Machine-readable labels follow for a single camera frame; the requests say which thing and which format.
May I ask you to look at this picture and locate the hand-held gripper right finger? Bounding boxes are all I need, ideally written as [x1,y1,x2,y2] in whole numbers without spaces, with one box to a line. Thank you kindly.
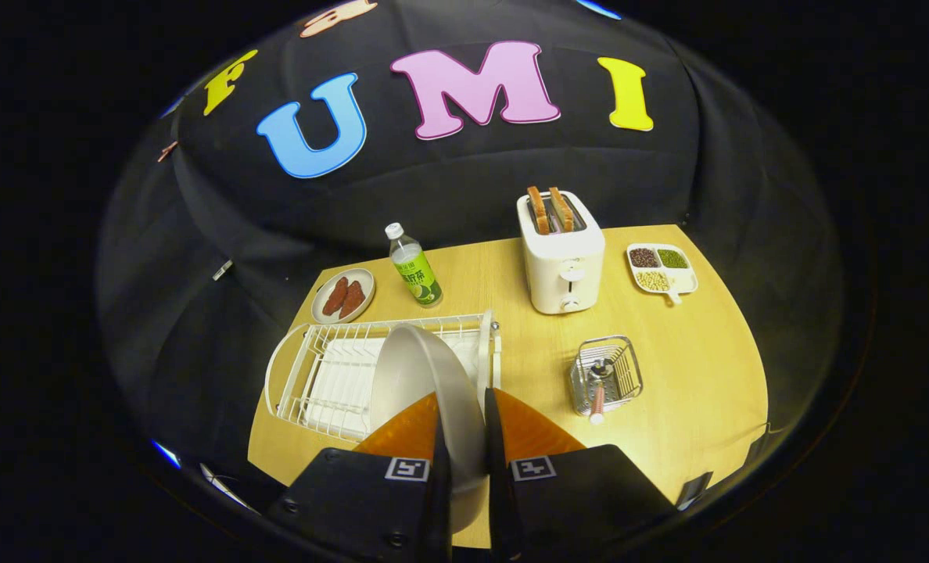
[483,386,678,563]

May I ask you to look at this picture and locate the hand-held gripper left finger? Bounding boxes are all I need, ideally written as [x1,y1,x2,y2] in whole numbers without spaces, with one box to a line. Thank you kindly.
[267,391,454,563]

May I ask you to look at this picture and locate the white plate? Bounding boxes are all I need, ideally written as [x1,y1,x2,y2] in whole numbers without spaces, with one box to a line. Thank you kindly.
[368,323,489,535]

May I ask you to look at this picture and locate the pink handled spoon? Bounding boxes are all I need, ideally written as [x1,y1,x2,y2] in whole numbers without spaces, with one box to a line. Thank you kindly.
[587,358,618,425]

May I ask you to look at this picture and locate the metal wire basket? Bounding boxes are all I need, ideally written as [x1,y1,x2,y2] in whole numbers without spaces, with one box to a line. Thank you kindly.
[569,335,644,417]

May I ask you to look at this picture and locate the white wire dish rack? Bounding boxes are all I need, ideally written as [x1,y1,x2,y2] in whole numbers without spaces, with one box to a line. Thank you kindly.
[264,310,503,444]

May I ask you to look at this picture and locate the white divided dish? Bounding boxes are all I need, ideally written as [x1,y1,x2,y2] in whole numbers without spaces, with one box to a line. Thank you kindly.
[626,242,699,306]

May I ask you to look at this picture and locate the white drip tray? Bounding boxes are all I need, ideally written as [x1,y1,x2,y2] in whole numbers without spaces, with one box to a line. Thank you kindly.
[306,332,481,439]

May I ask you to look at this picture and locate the red sausage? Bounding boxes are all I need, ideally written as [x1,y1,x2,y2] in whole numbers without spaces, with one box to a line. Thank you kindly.
[339,280,366,320]
[322,276,350,317]

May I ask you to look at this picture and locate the green tea bottle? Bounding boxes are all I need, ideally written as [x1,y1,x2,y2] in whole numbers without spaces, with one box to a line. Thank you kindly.
[385,223,443,308]

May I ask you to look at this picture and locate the small beige saucer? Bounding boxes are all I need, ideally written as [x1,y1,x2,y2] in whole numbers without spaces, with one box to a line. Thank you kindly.
[310,267,376,325]

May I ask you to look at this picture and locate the white toaster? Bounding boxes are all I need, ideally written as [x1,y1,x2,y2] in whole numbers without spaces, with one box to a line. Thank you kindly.
[516,190,606,315]

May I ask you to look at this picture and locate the black backdrop cloth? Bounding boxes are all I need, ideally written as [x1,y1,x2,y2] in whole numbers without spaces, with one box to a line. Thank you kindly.
[97,0,845,501]

